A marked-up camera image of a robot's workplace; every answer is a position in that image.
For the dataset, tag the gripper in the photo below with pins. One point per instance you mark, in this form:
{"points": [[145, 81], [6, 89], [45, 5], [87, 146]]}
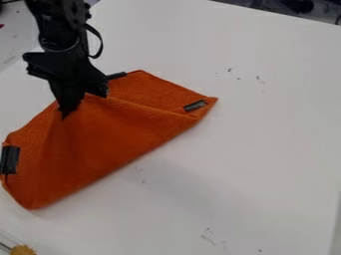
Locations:
{"points": [[66, 68]]}

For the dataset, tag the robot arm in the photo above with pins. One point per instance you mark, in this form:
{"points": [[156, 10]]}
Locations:
{"points": [[57, 20]]}

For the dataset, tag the yellow toy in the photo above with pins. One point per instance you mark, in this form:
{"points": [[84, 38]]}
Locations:
{"points": [[22, 250]]}

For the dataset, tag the orange cloth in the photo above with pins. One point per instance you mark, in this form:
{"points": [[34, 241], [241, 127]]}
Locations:
{"points": [[102, 142]]}

